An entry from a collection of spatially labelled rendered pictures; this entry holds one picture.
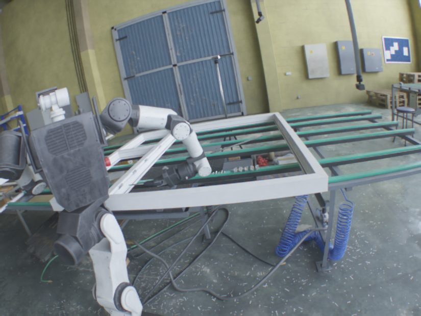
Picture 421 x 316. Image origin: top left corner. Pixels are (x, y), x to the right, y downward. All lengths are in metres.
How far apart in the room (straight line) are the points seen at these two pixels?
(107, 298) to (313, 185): 0.98
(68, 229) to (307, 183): 0.93
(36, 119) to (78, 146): 10.33
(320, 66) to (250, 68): 2.24
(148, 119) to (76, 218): 0.46
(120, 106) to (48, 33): 10.34
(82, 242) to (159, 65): 7.26
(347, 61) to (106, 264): 7.85
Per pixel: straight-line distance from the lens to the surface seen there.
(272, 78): 7.07
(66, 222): 0.90
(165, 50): 7.78
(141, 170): 1.54
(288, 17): 7.79
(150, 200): 1.06
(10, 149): 0.87
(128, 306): 1.06
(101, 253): 1.01
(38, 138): 0.71
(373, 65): 8.49
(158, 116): 0.93
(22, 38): 12.61
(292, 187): 0.95
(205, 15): 7.66
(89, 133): 0.72
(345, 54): 7.98
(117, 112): 0.84
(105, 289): 1.06
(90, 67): 8.78
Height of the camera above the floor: 1.38
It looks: 20 degrees down
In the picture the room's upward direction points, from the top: 11 degrees counter-clockwise
